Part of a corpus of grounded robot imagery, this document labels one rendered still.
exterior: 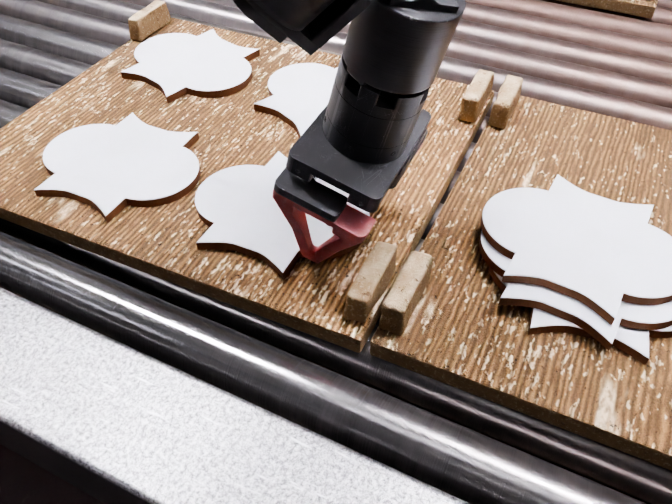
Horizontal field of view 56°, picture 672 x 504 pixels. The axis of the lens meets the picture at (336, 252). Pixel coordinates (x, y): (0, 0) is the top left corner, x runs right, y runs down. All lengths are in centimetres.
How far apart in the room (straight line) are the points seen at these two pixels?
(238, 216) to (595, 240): 27
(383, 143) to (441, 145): 21
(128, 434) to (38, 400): 7
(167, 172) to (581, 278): 34
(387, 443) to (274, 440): 7
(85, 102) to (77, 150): 9
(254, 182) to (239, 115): 12
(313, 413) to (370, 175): 16
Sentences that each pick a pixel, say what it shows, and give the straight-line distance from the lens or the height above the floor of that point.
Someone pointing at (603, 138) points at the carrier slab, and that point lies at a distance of 64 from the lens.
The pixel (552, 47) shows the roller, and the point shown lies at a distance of 83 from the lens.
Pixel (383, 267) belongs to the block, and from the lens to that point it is 43.
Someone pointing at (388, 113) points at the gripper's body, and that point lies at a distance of 38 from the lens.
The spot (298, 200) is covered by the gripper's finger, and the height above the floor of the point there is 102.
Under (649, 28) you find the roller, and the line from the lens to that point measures 92.
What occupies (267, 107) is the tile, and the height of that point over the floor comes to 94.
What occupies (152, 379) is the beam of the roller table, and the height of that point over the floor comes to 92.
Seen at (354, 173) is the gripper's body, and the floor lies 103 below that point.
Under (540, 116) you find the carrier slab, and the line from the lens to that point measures 65.
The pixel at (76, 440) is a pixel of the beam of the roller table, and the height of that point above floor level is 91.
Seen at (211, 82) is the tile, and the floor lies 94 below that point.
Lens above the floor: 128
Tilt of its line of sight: 45 degrees down
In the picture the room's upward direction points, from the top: straight up
